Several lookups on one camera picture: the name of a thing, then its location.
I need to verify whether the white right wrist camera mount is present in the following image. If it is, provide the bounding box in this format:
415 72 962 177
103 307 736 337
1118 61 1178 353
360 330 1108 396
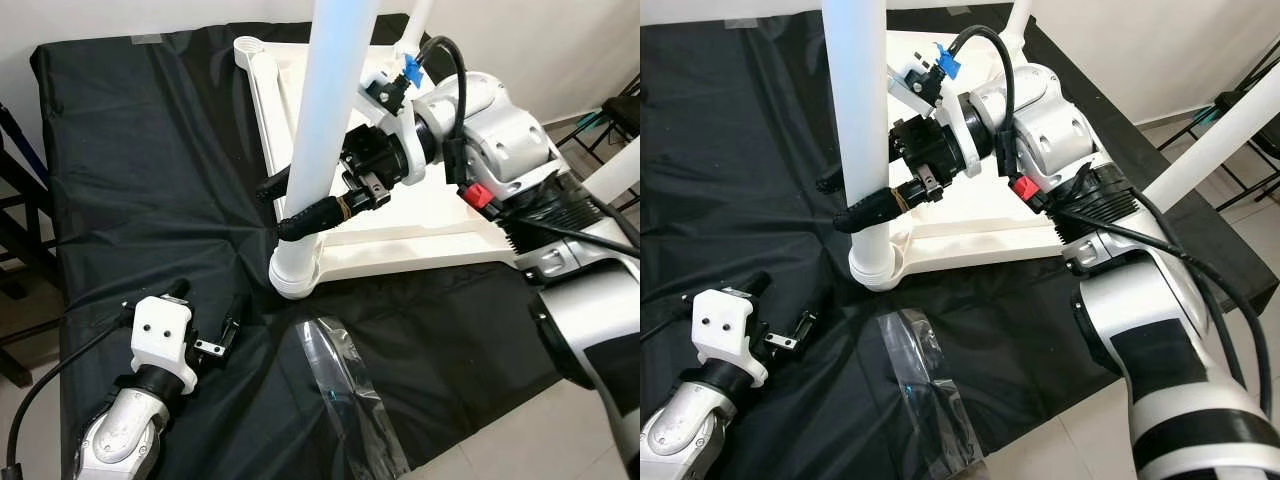
362 55 431 186
888 45 976 181

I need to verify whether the black wooden stool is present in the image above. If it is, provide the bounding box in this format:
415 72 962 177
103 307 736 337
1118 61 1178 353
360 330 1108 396
0 100 66 391

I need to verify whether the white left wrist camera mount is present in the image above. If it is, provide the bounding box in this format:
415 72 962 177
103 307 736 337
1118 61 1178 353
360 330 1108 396
692 287 769 388
130 295 199 394

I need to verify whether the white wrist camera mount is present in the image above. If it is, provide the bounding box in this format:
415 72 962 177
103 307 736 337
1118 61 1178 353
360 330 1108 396
888 45 976 181
692 287 769 388
130 295 199 394
362 55 431 186

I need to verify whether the black folding chair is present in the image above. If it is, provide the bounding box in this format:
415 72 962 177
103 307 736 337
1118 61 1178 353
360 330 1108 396
555 75 641 156
1158 38 1280 213

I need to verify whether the white plastic table top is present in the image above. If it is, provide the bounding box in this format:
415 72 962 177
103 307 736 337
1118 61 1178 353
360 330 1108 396
233 35 561 301
850 28 1091 293

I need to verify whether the dark blue thin rod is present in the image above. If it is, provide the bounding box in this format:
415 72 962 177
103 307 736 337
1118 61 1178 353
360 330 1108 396
0 100 49 186

